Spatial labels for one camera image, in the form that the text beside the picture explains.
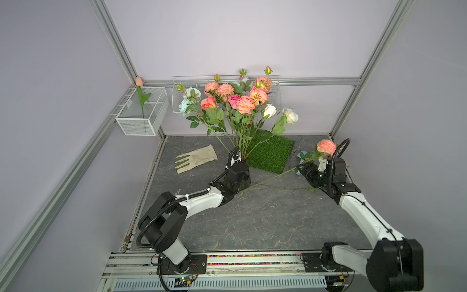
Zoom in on white wire basket back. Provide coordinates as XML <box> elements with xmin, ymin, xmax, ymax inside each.
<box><xmin>171</xmin><ymin>73</ymin><xmax>282</xmax><ymax>116</ymax></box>

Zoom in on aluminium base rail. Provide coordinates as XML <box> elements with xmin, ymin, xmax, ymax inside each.
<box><xmin>94</xmin><ymin>249</ymin><xmax>377</xmax><ymax>292</ymax></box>

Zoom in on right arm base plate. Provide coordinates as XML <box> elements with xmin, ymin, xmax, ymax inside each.
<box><xmin>299</xmin><ymin>252</ymin><xmax>333</xmax><ymax>273</ymax></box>

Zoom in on mixed flower bouquet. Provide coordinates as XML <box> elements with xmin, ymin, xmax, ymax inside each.
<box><xmin>180</xmin><ymin>66</ymin><xmax>299</xmax><ymax>159</ymax></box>

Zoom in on pink peony flower stem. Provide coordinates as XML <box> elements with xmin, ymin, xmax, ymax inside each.
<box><xmin>252</xmin><ymin>139</ymin><xmax>345</xmax><ymax>194</ymax></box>

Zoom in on beige garden glove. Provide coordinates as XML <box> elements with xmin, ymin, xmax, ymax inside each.
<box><xmin>175</xmin><ymin>145</ymin><xmax>218</xmax><ymax>174</ymax></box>

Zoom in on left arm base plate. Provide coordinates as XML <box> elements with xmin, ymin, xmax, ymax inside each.
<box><xmin>158</xmin><ymin>254</ymin><xmax>207</xmax><ymax>275</ymax></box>

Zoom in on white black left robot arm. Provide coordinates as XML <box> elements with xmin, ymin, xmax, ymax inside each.
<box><xmin>134</xmin><ymin>147</ymin><xmax>251</xmax><ymax>273</ymax></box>

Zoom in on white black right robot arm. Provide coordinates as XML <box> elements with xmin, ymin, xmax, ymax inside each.
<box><xmin>297</xmin><ymin>139</ymin><xmax>424</xmax><ymax>292</ymax></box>

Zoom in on pink tulip in basket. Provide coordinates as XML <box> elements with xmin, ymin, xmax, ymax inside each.
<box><xmin>135</xmin><ymin>77</ymin><xmax>152</xmax><ymax>119</ymax></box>

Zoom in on white wire basket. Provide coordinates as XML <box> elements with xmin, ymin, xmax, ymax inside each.
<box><xmin>116</xmin><ymin>86</ymin><xmax>169</xmax><ymax>136</ymax></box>
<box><xmin>171</xmin><ymin>73</ymin><xmax>282</xmax><ymax>116</ymax></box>

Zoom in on white wire basket left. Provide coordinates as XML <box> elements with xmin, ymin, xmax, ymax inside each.
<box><xmin>116</xmin><ymin>86</ymin><xmax>169</xmax><ymax>136</ymax></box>

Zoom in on green artificial grass mat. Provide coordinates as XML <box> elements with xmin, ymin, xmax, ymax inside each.
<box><xmin>248</xmin><ymin>136</ymin><xmax>295</xmax><ymax>174</ymax></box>

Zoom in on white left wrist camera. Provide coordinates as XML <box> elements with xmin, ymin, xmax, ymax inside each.
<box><xmin>227</xmin><ymin>148</ymin><xmax>242</xmax><ymax>167</ymax></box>

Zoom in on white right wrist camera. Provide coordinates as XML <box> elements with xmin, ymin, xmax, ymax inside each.
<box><xmin>318</xmin><ymin>156</ymin><xmax>328</xmax><ymax>173</ymax></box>

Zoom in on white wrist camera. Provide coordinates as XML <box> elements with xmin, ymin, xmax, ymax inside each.
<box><xmin>318</xmin><ymin>156</ymin><xmax>328</xmax><ymax>173</ymax></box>
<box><xmin>227</xmin><ymin>148</ymin><xmax>242</xmax><ymax>167</ymax></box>

